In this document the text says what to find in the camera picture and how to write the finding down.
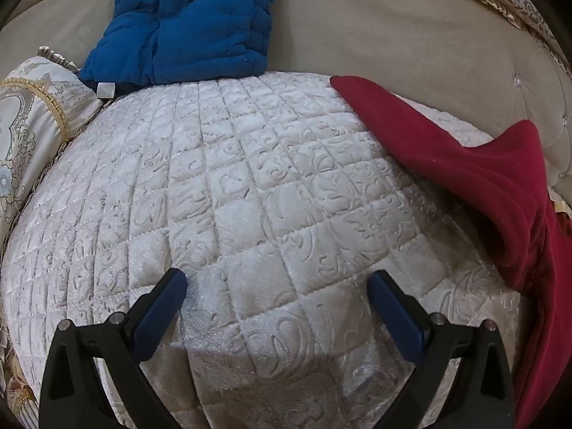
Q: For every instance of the beige gold patterned pillow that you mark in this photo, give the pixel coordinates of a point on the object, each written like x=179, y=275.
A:
x=514, y=4

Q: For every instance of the dark red fleece garment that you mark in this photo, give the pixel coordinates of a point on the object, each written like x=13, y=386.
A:
x=469, y=178

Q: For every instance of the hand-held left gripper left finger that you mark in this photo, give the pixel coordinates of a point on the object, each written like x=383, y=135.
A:
x=161, y=315

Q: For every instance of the cream floral embroidered pillow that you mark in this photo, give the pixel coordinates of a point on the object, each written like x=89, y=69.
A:
x=31, y=120

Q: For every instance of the beige tufted sofa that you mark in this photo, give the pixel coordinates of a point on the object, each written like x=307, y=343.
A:
x=380, y=31

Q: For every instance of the blue quilted garment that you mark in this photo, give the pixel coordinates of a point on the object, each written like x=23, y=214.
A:
x=187, y=31

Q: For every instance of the white quilted sofa cover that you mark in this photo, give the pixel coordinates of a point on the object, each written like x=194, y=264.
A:
x=268, y=187

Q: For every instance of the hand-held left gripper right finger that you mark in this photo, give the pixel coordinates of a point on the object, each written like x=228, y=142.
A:
x=397, y=317

